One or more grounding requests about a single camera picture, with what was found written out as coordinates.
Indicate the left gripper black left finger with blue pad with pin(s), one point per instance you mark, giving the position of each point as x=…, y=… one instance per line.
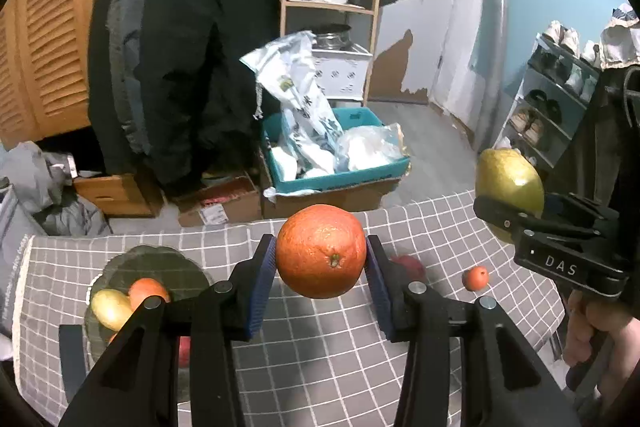
x=135, y=381

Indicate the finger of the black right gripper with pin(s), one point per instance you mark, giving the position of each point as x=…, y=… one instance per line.
x=500, y=216

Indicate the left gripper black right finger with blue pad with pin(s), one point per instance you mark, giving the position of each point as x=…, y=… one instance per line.
x=503, y=381

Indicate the yellow green pear shaped mango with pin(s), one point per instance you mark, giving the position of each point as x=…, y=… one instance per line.
x=507, y=176

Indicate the large green yellow mango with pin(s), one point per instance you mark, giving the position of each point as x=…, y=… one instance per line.
x=111, y=308

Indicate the orange tangerine with stem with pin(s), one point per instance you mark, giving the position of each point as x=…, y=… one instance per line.
x=144, y=288

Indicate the large orange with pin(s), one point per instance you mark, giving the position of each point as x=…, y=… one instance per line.
x=321, y=251

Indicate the red apple on plate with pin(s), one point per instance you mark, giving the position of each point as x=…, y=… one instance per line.
x=184, y=352

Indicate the small orange tangerine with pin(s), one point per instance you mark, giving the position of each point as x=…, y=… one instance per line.
x=476, y=278

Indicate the large red apple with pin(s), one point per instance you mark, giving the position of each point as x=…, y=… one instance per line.
x=412, y=266

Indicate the glass fruit plate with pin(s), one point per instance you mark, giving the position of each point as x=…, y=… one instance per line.
x=181, y=277

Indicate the shoe rack with shoes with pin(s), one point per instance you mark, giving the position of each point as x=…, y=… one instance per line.
x=552, y=96

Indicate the clear plastic bag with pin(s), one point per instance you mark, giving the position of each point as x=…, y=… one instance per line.
x=366, y=147

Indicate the grey white checked tablecloth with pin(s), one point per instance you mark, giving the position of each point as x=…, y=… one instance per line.
x=314, y=362

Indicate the flat brown cardboard box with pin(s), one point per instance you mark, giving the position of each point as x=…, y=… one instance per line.
x=234, y=200

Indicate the white patterned storage box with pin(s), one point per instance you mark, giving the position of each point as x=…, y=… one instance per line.
x=342, y=74

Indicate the grey clothes pile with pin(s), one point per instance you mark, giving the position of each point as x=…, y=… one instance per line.
x=37, y=198

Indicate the brown cardboard box under teal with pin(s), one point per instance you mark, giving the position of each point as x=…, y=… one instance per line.
x=353, y=198

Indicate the white blue printed bag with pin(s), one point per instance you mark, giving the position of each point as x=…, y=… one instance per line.
x=310, y=132

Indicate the wooden louvered cabinet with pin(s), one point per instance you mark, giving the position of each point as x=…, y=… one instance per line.
x=44, y=68

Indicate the black jacket hanging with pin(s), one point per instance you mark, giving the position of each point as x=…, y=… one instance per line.
x=168, y=89

